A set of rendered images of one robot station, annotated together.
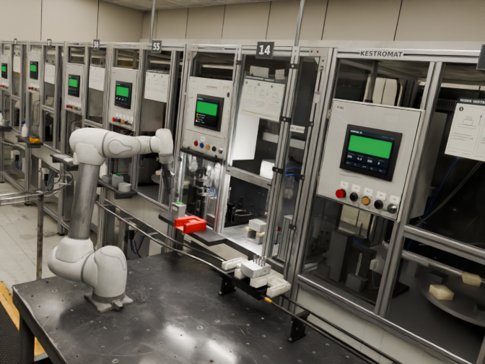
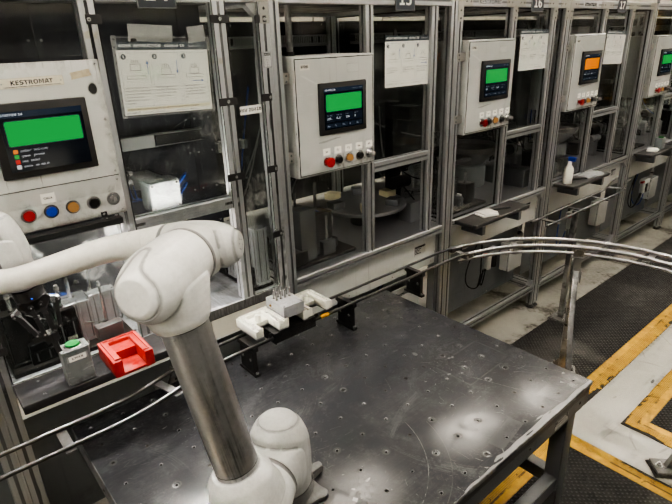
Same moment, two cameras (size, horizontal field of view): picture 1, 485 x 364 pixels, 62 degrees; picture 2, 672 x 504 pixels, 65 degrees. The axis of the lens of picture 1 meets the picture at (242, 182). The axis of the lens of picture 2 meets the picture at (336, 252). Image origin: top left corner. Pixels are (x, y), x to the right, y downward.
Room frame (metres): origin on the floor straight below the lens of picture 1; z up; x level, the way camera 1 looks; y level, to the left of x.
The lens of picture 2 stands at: (1.56, 1.68, 1.86)
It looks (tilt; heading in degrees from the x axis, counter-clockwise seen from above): 22 degrees down; 276
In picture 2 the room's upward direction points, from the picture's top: 2 degrees counter-clockwise
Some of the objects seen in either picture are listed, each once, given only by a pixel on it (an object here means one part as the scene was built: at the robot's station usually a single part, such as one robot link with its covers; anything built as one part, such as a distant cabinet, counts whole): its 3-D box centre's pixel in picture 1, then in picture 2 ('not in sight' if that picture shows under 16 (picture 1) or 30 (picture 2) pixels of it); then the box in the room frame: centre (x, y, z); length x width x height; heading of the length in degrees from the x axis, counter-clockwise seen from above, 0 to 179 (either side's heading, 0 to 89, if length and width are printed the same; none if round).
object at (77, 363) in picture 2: (179, 211); (75, 359); (2.51, 0.38, 0.97); 0.08 x 0.08 x 0.12; 46
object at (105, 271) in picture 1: (108, 269); (279, 450); (1.84, 0.60, 0.85); 0.18 x 0.16 x 0.22; 81
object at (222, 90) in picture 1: (220, 117); (28, 144); (2.61, 0.20, 1.60); 0.42 x 0.29 x 0.46; 46
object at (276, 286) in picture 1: (254, 279); (286, 318); (1.95, -0.13, 0.84); 0.36 x 0.14 x 0.10; 46
